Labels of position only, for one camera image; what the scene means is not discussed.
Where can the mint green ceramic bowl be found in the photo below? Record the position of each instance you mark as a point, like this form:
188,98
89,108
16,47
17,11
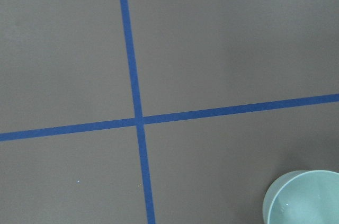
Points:
302,197

